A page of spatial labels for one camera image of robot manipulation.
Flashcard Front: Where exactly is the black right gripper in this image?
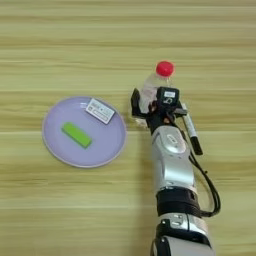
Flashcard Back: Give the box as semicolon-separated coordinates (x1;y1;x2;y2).
130;87;189;135

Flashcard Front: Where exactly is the clear bottle red cap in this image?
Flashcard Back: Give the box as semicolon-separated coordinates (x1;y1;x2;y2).
137;60;176;127

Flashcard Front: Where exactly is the white marker black cap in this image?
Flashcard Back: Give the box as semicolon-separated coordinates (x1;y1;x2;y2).
179;103;204;157

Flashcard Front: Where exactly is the white pink card box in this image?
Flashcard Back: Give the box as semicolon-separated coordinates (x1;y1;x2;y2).
84;97;117;126

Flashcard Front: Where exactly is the lavender round plate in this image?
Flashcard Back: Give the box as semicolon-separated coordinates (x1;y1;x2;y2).
41;96;128;169

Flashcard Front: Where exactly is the green rectangular block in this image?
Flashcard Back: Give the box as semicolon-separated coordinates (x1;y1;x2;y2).
60;121;94;150

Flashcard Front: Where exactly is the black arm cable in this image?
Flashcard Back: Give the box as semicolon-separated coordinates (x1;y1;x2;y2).
187;150;222;219

